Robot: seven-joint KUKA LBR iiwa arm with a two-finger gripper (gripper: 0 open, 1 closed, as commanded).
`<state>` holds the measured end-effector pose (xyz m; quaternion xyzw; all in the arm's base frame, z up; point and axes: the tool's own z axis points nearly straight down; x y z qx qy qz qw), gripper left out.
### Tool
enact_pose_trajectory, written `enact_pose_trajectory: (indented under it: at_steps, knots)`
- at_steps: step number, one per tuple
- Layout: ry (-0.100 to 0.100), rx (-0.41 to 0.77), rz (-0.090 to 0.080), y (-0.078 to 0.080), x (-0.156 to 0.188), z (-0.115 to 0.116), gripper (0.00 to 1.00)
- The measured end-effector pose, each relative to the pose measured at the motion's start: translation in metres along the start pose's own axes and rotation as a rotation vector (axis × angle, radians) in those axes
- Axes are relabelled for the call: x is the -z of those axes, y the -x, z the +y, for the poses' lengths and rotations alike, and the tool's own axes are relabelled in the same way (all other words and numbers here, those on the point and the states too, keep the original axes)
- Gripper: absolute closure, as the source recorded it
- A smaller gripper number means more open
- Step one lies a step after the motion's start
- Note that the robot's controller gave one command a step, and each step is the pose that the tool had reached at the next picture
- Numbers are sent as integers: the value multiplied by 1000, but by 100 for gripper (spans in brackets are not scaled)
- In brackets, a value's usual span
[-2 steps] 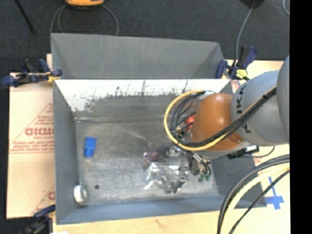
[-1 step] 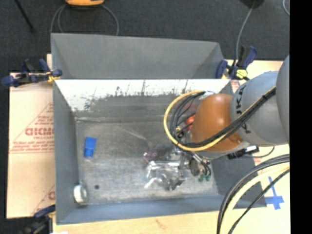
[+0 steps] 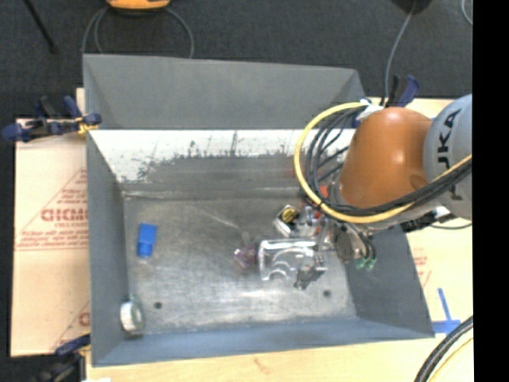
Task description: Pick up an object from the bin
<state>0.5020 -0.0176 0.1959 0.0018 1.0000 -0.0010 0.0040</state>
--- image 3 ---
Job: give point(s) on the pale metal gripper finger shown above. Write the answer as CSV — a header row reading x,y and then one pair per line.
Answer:
x,y
317,259
308,277

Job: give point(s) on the brown cardboard board, red print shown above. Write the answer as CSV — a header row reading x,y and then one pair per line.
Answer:
x,y
47,277

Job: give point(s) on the white tape roll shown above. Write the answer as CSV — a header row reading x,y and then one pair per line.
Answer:
x,y
129,316

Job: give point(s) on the black cylinder on white bracket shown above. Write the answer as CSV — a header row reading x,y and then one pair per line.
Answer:
x,y
287,215

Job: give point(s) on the grey metal bin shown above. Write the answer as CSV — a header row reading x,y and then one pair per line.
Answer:
x,y
207,94

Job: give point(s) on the blue plastic block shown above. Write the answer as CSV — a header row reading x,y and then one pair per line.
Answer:
x,y
146,239

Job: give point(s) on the purple clear plastic toy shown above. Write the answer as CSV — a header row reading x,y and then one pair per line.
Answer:
x,y
245,256

